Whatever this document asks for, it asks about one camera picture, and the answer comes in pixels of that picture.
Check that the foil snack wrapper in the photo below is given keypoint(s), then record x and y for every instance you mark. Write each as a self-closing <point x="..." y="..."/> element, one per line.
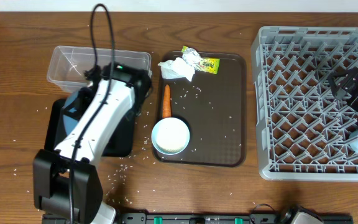
<point x="193" y="58"/>

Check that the light blue rice bowl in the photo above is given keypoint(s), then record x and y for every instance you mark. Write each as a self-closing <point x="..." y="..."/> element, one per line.
<point x="170" y="136"/>

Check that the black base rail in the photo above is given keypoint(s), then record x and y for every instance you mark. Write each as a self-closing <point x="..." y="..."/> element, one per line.
<point x="142" y="218"/>

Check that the clear plastic bin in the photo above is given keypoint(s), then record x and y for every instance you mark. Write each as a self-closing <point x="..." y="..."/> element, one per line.
<point x="68" y="64"/>

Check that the orange carrot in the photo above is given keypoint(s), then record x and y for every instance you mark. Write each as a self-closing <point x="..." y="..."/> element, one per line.
<point x="166" y="107"/>

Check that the dark blue plate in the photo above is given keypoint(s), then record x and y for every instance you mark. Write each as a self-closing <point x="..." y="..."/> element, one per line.
<point x="74" y="107"/>

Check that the black plastic bin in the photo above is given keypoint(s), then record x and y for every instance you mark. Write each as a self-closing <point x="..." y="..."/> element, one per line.
<point x="119" y="145"/>

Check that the white tissue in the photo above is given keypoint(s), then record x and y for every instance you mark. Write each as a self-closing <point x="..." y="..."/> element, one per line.
<point x="178" y="68"/>

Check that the brown serving tray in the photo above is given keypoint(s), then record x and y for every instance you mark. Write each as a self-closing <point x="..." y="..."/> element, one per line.
<point x="214" y="108"/>

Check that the grey dishwasher rack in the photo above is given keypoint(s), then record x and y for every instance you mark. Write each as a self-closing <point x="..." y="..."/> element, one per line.
<point x="302" y="131"/>

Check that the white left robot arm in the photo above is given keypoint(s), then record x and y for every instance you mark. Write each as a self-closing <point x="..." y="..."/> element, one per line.
<point x="65" y="180"/>

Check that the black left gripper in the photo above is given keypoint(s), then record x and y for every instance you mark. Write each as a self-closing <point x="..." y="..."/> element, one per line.
<point x="74" y="109"/>

